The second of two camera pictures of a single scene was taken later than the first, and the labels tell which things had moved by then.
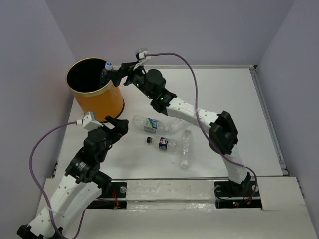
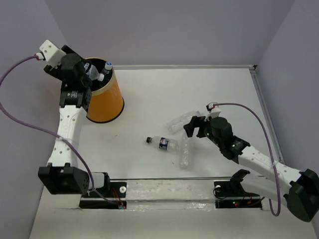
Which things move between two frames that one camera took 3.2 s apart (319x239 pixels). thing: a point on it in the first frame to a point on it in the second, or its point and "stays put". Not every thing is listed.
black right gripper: (128, 68) to (196, 121)
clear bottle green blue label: (144, 123) to (92, 72)
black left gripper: (120, 129) to (56, 71)
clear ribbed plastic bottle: (186, 153) stays put
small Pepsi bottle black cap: (165, 144) stays put
